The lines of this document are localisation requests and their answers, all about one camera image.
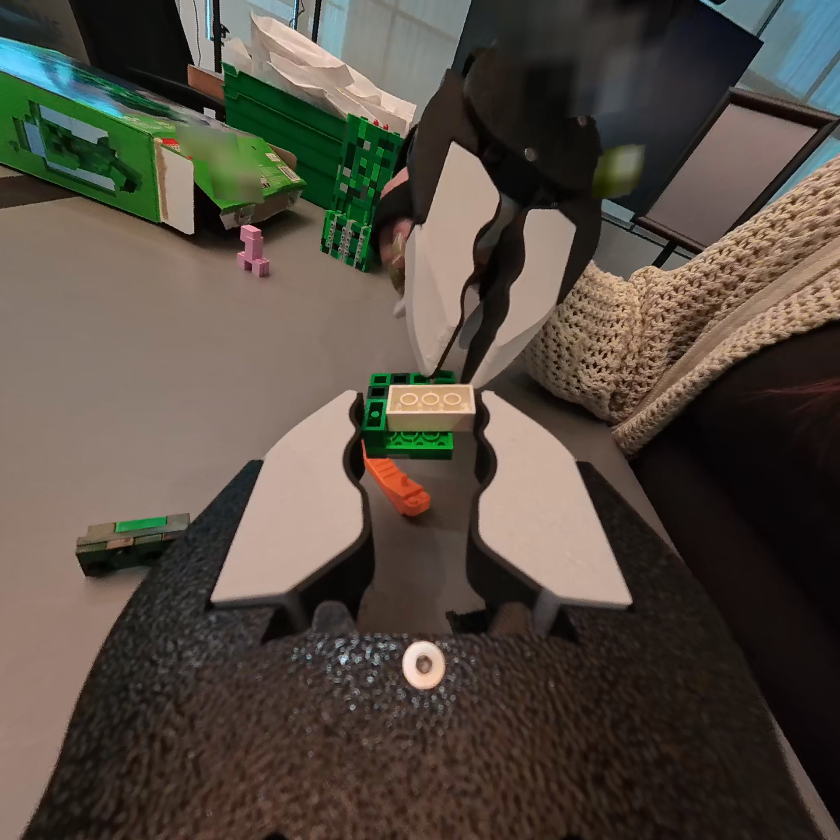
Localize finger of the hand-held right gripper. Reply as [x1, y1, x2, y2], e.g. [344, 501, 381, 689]
[403, 141, 505, 380]
[467, 206, 580, 386]

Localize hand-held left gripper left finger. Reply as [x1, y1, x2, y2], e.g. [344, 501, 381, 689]
[209, 390, 376, 630]

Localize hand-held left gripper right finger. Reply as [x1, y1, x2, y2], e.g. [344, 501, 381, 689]
[466, 390, 635, 635]

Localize green and white lego assembly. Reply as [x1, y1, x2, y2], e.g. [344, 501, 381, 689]
[361, 369, 477, 462]

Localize person's right forearm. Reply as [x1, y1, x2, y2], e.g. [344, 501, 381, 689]
[520, 157, 840, 427]

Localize green lego creeper figure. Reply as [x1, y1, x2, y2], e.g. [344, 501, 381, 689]
[319, 113, 404, 271]

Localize dark green lego assembly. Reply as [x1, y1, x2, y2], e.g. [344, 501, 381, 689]
[74, 512, 192, 580]

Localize pink lego pig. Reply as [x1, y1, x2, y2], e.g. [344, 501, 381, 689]
[236, 224, 271, 278]

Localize green lego box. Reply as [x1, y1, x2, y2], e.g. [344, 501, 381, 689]
[0, 36, 308, 236]

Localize person's right hand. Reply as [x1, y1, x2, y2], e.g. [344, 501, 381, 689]
[378, 164, 422, 317]

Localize orange brick separator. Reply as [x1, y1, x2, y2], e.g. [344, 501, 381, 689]
[362, 438, 433, 521]

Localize white paper bags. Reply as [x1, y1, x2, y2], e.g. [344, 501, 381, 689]
[248, 12, 419, 137]

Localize black monitor panel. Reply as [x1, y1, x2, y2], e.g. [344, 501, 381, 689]
[451, 0, 767, 221]

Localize person's clothed torso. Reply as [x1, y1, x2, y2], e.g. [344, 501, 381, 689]
[613, 249, 840, 811]

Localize dark framed screen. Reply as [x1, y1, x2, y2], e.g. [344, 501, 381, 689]
[632, 87, 840, 268]

